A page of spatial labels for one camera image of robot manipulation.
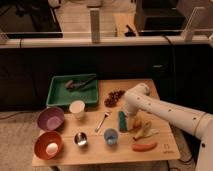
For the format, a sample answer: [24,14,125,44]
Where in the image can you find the orange peach fruit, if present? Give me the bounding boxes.
[133,116,142,128]

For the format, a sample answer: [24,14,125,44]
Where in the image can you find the small metal cup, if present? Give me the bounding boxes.
[74,132,87,147]

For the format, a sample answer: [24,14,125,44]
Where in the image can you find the red grapes bunch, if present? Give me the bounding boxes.
[104,90,125,107]

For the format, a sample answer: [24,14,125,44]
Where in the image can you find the orange sausage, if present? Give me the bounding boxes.
[131,142,158,152]

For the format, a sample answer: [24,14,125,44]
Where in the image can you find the green plastic tray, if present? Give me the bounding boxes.
[46,73,99,107]

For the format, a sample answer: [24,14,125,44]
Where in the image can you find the white rail beam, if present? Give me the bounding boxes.
[0,35,213,49]

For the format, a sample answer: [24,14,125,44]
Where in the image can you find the white upright post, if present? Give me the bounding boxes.
[182,7,205,42]
[90,8,100,43]

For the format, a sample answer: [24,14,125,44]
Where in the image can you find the white paper cup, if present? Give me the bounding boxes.
[69,100,85,119]

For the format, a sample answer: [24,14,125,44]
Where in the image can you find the blue cup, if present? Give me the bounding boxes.
[104,128,118,145]

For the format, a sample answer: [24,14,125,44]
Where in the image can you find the metal spoon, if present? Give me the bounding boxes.
[95,112,110,133]

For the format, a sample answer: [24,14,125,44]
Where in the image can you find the red bowl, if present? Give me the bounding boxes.
[34,131,63,160]

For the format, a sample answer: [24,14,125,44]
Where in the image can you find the white egg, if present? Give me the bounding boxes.
[46,143,58,155]

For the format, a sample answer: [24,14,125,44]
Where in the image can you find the black box background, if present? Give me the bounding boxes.
[134,0,185,31]

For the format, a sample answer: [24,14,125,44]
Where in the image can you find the purple bowl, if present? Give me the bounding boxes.
[37,107,64,131]

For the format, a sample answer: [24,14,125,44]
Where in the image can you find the white upright post right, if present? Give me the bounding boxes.
[182,7,205,42]

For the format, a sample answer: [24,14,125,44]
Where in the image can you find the grey tool in tray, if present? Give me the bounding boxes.
[65,77,95,90]

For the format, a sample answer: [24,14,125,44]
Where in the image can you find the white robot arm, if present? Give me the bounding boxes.
[123,83,213,171]

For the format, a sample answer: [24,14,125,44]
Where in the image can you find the white upright post centre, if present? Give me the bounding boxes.
[90,8,100,43]

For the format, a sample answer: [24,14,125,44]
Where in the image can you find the wooden table board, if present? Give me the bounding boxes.
[32,79,180,167]

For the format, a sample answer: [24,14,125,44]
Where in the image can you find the green sponge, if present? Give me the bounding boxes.
[118,111,127,132]

